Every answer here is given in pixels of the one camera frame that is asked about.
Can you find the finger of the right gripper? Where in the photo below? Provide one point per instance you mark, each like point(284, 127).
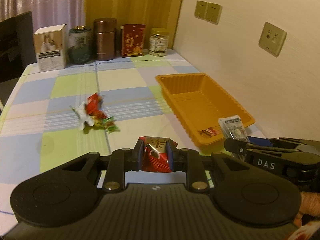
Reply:
point(278, 142)
point(237, 148)

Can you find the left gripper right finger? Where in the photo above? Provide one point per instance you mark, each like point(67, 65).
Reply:
point(189, 162)

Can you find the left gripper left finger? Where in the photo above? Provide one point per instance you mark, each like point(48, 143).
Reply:
point(118, 163)

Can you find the grey white snack packet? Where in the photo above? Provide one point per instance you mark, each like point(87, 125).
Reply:
point(232, 127)

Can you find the red gold snack packet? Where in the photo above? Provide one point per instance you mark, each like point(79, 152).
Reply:
point(155, 156)

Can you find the red patterned candy packet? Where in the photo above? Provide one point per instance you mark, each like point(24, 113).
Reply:
point(209, 132)

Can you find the green candy wrapper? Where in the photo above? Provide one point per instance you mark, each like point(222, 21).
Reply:
point(109, 125)

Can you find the red candy with gold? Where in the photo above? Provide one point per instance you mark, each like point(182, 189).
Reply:
point(98, 114)

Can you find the red snack pouch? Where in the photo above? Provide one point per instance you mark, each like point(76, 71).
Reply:
point(93, 104)

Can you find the white green snack bag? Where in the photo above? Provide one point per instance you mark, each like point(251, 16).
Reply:
point(83, 117)

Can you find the yellow green candy packet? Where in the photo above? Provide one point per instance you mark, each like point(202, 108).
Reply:
point(100, 122)

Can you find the person's right hand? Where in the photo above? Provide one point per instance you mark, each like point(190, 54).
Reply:
point(310, 205)

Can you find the orange plastic tray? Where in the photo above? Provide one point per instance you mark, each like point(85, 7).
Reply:
point(198, 102)

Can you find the checkered tablecloth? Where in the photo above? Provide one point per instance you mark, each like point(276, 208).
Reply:
point(53, 117)

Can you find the green glass jar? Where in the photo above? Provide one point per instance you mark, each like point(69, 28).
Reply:
point(79, 44)

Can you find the clear jar yellow lid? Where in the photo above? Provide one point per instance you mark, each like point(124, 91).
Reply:
point(158, 41)

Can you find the red gift box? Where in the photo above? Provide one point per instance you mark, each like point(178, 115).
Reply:
point(132, 39)

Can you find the brown metal canister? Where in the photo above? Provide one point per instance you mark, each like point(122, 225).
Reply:
point(105, 38)

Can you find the white product box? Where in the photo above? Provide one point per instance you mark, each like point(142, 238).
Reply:
point(50, 47)

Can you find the black chair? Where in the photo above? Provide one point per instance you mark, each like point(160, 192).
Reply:
point(17, 51)

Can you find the wooden panel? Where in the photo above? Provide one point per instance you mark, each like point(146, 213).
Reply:
point(152, 13)

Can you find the pink curtain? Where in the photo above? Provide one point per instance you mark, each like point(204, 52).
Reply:
point(46, 12)

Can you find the wall socket plate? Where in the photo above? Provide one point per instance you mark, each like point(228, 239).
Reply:
point(272, 39)

